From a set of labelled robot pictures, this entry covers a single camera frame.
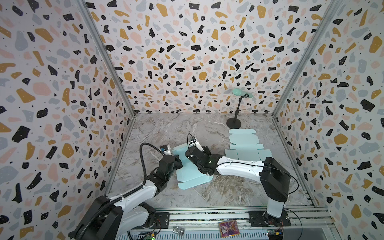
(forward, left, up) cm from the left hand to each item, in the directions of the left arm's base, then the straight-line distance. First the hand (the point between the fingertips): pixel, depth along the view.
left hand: (182, 153), depth 85 cm
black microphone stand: (+33, -37, -12) cm, 51 cm away
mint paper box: (-11, -4, -5) cm, 12 cm away
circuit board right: (-38, -45, -12) cm, 60 cm away
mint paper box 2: (+13, -41, -12) cm, 44 cm away
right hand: (+2, -9, +3) cm, 9 cm away
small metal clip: (-35, +1, -10) cm, 37 cm away
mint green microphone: (+29, -32, +21) cm, 48 cm away
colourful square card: (-35, -23, -9) cm, 43 cm away
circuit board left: (-37, +14, -12) cm, 42 cm away
